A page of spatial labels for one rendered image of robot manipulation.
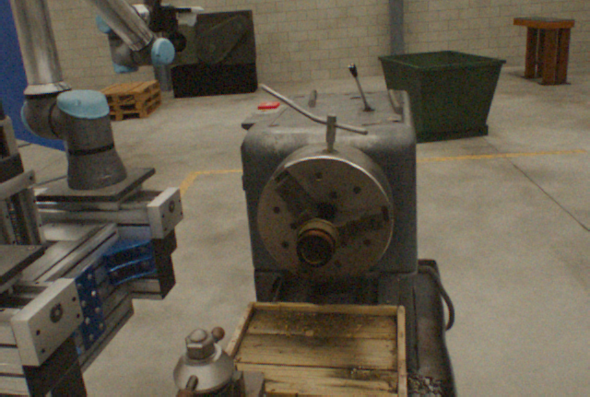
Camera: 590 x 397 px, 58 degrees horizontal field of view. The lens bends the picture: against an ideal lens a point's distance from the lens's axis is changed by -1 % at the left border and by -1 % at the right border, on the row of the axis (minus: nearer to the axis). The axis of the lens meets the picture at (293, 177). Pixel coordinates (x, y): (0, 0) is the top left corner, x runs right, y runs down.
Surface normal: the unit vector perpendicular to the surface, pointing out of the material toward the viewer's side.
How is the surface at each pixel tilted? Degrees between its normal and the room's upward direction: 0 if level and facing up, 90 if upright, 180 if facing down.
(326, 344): 0
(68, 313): 90
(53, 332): 90
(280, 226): 90
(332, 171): 90
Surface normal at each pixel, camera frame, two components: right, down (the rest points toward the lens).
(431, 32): -0.05, 0.32
